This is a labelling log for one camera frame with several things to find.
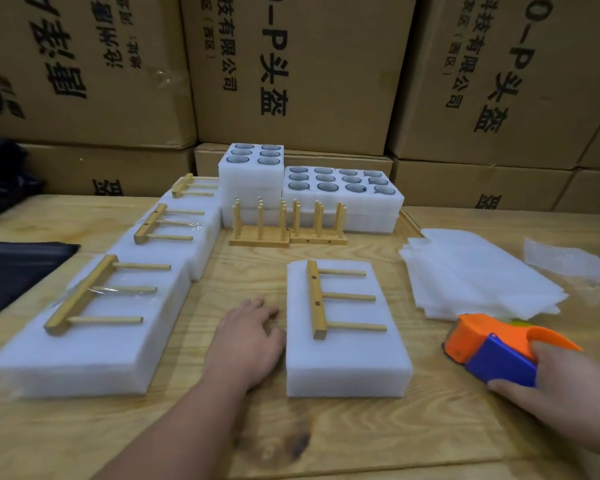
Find clear plastic wrap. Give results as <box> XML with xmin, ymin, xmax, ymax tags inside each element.
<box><xmin>523</xmin><ymin>237</ymin><xmax>600</xmax><ymax>311</ymax></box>

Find person's left forearm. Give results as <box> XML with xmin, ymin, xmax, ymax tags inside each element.
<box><xmin>100</xmin><ymin>369</ymin><xmax>256</xmax><ymax>480</ymax></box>

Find black plastic bag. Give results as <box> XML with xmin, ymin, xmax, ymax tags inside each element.
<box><xmin>0</xmin><ymin>135</ymin><xmax>46</xmax><ymax>224</ymax></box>

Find row of wooden peg racks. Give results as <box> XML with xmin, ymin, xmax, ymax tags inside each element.
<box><xmin>229</xmin><ymin>199</ymin><xmax>349</xmax><ymax>248</ymax></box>

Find person's right hand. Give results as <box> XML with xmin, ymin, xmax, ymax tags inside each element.
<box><xmin>487</xmin><ymin>339</ymin><xmax>600</xmax><ymax>451</ymax></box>

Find person's left hand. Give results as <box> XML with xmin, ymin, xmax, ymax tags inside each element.
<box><xmin>202</xmin><ymin>297</ymin><xmax>287</xmax><ymax>391</ymax></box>

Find stack of white foam trays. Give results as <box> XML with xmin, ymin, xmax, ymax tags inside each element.
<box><xmin>218</xmin><ymin>143</ymin><xmax>405</xmax><ymax>236</ymax></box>

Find black plastic bags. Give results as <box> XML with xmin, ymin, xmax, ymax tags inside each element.
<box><xmin>0</xmin><ymin>241</ymin><xmax>80</xmax><ymax>326</ymax></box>

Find stack of brown cardboard boxes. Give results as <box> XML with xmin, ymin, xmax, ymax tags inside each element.
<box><xmin>0</xmin><ymin>0</ymin><xmax>600</xmax><ymax>214</ymax></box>

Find pile of white foam sheets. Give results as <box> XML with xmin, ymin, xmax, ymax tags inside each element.
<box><xmin>399</xmin><ymin>229</ymin><xmax>571</xmax><ymax>322</ymax></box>

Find orange and blue tape dispenser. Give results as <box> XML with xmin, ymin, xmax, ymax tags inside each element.
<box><xmin>443</xmin><ymin>313</ymin><xmax>584</xmax><ymax>388</ymax></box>

